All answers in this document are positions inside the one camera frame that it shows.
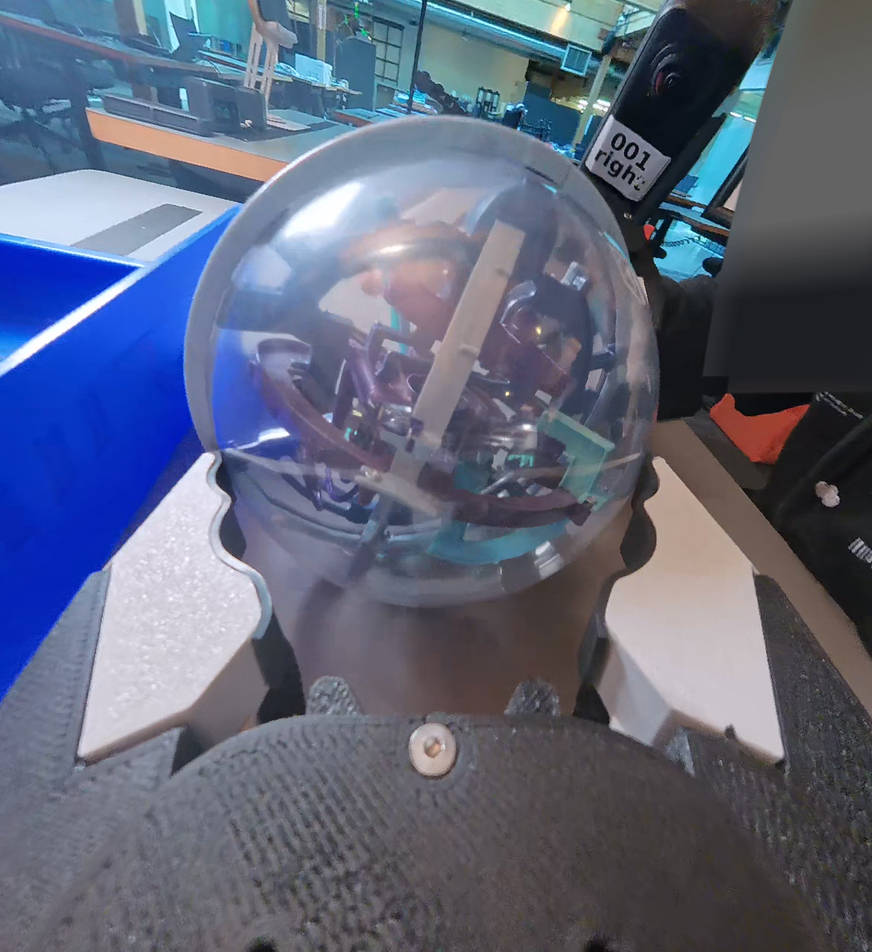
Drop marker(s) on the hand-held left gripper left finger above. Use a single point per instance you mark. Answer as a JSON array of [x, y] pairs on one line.
[[168, 625]]

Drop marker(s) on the long wooden table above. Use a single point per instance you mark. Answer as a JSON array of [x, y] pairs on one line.
[[213, 142]]

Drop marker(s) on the orange fabric piece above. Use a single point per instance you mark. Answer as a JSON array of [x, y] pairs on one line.
[[756, 429]]

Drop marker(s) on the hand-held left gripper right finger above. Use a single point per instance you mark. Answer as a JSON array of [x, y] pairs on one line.
[[689, 625]]

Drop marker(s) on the clear plastic maze ball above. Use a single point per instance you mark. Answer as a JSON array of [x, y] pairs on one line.
[[421, 357]]

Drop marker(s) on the blue plastic bin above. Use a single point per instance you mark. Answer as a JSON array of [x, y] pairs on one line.
[[49, 432]]

